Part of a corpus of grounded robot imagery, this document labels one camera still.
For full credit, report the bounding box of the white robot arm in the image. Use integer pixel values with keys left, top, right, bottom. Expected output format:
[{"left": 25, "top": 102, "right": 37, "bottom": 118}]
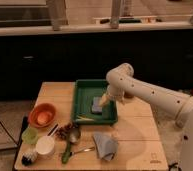
[{"left": 99, "top": 63, "right": 193, "bottom": 171}]

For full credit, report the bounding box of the blue-grey sponge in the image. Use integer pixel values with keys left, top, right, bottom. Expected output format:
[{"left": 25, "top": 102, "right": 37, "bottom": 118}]
[{"left": 91, "top": 97, "right": 102, "bottom": 114}]

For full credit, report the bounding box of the green plastic tray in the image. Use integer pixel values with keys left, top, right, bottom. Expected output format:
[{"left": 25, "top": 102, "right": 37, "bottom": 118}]
[{"left": 71, "top": 79, "right": 118, "bottom": 125}]

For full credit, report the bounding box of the dark red bowl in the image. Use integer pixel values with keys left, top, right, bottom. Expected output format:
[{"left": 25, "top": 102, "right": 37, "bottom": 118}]
[{"left": 124, "top": 91, "right": 134, "bottom": 99}]

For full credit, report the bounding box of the yellow stick in tray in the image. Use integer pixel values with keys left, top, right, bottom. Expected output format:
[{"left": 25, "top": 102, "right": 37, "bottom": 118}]
[{"left": 76, "top": 116, "right": 94, "bottom": 121}]

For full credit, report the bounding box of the grey folded cloth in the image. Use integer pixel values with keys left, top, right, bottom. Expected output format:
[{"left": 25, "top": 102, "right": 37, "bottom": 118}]
[{"left": 93, "top": 132, "right": 118, "bottom": 161}]

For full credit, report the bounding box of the brown pine cone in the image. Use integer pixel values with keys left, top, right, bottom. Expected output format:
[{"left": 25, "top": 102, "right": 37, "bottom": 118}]
[{"left": 55, "top": 123, "right": 78, "bottom": 140}]

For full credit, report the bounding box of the metal spoon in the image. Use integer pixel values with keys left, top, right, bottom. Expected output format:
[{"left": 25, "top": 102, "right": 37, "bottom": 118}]
[{"left": 70, "top": 147, "right": 95, "bottom": 156}]

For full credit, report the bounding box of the orange bowl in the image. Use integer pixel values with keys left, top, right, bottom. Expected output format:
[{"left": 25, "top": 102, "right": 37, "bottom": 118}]
[{"left": 28, "top": 103, "right": 56, "bottom": 128}]

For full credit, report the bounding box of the wooden table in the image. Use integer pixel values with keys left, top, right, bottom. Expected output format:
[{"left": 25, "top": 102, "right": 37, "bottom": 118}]
[{"left": 14, "top": 82, "right": 168, "bottom": 171}]

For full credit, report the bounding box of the white cup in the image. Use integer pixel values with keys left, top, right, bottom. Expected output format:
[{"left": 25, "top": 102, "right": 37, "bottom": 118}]
[{"left": 35, "top": 136, "right": 55, "bottom": 157}]

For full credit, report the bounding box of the light green cup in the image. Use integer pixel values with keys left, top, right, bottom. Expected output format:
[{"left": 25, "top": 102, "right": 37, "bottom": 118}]
[{"left": 21, "top": 127, "right": 38, "bottom": 145}]

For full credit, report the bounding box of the black white dish brush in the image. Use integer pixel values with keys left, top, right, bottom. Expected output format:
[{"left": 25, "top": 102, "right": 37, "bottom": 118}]
[{"left": 21, "top": 149, "right": 38, "bottom": 166}]

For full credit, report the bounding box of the green handled metal ladle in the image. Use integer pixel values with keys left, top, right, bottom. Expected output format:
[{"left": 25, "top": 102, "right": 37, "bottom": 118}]
[{"left": 61, "top": 128, "right": 81, "bottom": 164}]

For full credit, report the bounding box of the black handled utensil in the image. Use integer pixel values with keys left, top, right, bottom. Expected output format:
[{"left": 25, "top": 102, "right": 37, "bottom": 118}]
[{"left": 47, "top": 124, "right": 58, "bottom": 136}]

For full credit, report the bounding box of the black cable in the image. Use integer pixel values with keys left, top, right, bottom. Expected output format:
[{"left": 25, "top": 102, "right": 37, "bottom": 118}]
[{"left": 168, "top": 162, "right": 180, "bottom": 171}]

